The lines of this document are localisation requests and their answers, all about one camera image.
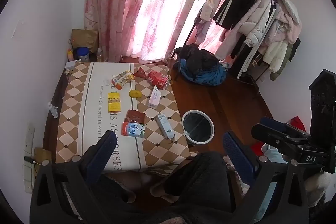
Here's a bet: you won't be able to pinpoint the blue white tin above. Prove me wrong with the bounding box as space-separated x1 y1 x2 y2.
76 47 90 62

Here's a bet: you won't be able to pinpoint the small red wrapper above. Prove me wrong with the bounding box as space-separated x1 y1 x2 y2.
133 67 146 79

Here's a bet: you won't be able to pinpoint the person's legs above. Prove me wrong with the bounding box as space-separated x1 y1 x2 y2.
87 152 263 224

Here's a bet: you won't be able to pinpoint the round white trash bin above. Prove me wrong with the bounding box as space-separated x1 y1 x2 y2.
182 109 215 146

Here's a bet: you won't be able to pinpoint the yellow orange snack packet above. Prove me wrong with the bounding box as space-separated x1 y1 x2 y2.
112 70 135 90

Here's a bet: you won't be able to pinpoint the blue milk carton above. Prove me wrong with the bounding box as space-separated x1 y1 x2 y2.
121 122 146 138

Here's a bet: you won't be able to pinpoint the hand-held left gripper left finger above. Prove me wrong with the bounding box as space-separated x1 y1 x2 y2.
29 130 117 224

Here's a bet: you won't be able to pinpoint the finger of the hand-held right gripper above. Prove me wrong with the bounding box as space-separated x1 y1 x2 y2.
260 116 309 136
251 123 311 148

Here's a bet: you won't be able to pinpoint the small clear plastic bottle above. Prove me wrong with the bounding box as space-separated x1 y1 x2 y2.
47 102 59 118

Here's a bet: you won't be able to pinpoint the black white-striped pants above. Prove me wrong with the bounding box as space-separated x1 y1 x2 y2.
231 43 260 80

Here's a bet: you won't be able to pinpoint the cream jacket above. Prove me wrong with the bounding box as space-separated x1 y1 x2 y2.
262 40 289 73

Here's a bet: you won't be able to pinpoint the white puffer jacket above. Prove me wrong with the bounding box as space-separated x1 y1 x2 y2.
238 0 276 46

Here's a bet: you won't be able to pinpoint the white wall socket panel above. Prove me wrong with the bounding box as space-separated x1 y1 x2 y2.
22 123 36 194

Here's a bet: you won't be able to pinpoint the white teal box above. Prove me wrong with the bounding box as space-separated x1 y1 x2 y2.
157 114 176 140

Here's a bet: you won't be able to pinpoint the red crinkled snack bag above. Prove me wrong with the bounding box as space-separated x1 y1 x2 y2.
147 70 170 90

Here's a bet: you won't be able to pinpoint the yellow box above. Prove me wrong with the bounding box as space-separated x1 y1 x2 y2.
108 92 121 113

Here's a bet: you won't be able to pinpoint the person's right forearm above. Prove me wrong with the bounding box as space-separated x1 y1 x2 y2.
303 172 332 207

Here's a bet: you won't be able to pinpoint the black clothes rack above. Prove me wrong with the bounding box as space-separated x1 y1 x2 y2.
184 0 263 88

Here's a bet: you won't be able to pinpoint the pink fleece coat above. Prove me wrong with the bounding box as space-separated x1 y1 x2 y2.
262 11 302 46

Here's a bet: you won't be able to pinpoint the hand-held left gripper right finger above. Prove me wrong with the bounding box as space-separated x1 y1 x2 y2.
223 131 309 224

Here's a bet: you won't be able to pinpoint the checkered tablecloth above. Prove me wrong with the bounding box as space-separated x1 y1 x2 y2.
55 62 192 177

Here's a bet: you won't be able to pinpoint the white pink box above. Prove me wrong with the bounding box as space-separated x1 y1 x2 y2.
147 85 163 109

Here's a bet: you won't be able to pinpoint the black clothing pile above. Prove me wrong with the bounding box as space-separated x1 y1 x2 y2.
174 43 221 75

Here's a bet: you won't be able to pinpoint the blue and black clothes pile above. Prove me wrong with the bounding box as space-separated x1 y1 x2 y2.
180 59 227 86

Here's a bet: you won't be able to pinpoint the cardboard piece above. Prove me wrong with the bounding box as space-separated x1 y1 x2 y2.
34 147 52 180

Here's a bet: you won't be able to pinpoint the pink floral curtain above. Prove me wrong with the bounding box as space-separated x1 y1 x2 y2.
83 0 310 64

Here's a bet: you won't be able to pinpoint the brown red packet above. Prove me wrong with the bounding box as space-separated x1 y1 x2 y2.
125 109 146 125

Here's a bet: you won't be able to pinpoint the brown paper bag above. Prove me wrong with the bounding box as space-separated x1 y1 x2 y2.
71 29 100 52

